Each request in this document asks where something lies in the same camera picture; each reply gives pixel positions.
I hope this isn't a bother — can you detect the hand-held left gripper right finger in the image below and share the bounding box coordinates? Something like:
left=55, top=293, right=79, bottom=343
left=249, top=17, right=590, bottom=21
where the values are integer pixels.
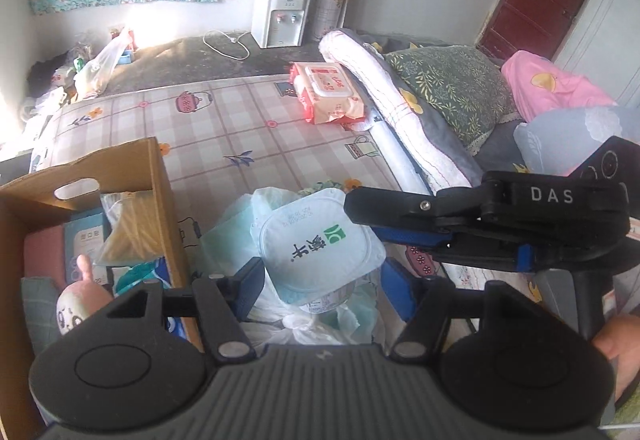
left=381, top=257, right=533, bottom=362

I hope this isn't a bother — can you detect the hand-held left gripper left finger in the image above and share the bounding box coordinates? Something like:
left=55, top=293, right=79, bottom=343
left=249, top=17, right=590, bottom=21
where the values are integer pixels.
left=105, top=257, right=266, bottom=363

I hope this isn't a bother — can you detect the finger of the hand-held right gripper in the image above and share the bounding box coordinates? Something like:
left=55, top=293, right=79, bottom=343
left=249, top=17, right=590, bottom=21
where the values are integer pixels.
left=344, top=185, right=488, bottom=233
left=372, top=226, right=531, bottom=273

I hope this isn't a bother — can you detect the white yogurt tub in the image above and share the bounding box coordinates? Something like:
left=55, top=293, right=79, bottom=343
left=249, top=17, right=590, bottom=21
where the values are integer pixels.
left=257, top=187, right=387, bottom=316

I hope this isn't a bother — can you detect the blue and white tissue pack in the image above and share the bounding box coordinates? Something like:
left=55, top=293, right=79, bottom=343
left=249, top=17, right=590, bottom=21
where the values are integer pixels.
left=112, top=257, right=193, bottom=336

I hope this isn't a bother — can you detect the brown cardboard box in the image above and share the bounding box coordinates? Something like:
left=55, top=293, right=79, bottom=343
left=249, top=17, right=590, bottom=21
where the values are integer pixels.
left=0, top=137, right=206, bottom=426

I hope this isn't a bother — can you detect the blue and white box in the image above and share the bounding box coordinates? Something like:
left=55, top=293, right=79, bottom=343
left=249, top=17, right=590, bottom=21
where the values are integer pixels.
left=62, top=210, right=113, bottom=288

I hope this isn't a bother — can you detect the pink and white plush toy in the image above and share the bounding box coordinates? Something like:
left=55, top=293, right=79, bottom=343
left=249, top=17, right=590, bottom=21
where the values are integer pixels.
left=56, top=254, right=113, bottom=336

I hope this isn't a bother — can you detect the pink sponge cloth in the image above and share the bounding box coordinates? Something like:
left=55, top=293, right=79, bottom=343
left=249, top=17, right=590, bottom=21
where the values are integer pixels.
left=22, top=225, right=71, bottom=291

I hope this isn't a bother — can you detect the person's right hand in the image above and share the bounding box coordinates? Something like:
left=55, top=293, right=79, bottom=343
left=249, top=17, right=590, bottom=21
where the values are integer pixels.
left=595, top=315, right=640, bottom=401

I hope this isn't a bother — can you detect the white and green plastic bag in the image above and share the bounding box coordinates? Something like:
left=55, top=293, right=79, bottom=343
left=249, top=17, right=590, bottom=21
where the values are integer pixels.
left=192, top=187, right=386, bottom=346

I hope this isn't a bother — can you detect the light blue pillow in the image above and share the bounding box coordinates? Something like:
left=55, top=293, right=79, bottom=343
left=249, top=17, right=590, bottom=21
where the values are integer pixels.
left=512, top=106, right=626, bottom=176

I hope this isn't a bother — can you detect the white quilted bolster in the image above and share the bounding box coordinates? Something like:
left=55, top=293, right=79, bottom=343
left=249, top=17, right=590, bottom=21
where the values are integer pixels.
left=319, top=29, right=473, bottom=193

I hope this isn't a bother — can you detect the pink pillow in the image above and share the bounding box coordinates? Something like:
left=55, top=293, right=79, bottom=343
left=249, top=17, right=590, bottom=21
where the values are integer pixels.
left=500, top=51, right=618, bottom=123

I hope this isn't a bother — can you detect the translucent yellowish bag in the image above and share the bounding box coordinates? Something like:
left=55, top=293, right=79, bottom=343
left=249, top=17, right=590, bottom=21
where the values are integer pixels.
left=92, top=190, right=173, bottom=268

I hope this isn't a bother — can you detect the green leaf-print pillow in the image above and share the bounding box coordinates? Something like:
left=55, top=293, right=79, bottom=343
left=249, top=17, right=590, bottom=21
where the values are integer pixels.
left=385, top=45, right=523, bottom=156

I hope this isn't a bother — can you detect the pink wet wipes pack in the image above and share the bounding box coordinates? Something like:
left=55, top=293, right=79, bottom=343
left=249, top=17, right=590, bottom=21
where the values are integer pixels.
left=289, top=61, right=368, bottom=125

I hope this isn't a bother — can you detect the checked bed mat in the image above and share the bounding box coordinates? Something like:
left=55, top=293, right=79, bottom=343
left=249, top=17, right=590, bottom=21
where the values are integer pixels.
left=30, top=72, right=501, bottom=291

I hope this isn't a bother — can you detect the grey-green cloth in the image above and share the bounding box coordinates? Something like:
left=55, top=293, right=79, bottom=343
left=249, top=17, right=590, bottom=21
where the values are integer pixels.
left=20, top=277, right=68, bottom=356

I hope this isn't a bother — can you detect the white water dispenser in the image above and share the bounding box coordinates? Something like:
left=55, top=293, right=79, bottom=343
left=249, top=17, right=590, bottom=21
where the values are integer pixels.
left=250, top=0, right=313, bottom=50

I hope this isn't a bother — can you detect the clear plastic bag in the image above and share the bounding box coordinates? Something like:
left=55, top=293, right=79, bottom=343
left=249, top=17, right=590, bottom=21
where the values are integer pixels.
left=74, top=26, right=136, bottom=96

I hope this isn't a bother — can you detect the dark cloth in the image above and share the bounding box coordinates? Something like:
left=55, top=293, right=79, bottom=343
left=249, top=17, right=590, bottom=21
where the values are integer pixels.
left=25, top=50, right=71, bottom=98

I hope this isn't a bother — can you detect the white power cable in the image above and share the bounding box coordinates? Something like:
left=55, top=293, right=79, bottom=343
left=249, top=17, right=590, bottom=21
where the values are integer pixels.
left=202, top=29, right=253, bottom=62

